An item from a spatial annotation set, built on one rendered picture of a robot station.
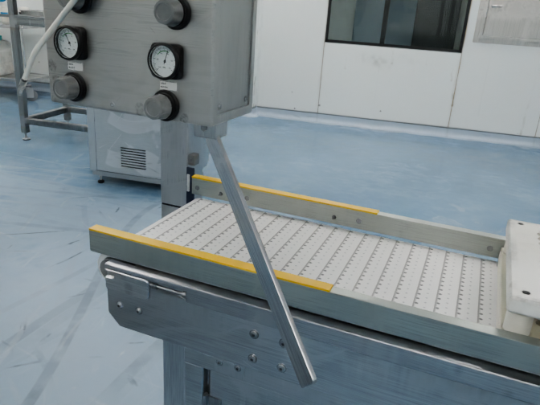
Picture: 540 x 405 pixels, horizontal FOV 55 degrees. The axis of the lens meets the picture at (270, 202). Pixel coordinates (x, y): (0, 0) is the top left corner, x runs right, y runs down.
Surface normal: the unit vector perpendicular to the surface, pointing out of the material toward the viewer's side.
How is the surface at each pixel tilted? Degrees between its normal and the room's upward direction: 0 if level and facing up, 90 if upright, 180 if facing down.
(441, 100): 90
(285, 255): 0
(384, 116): 90
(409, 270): 0
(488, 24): 90
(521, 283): 0
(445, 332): 90
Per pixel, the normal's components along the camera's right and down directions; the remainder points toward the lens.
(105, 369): 0.07, -0.93
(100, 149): -0.25, 0.33
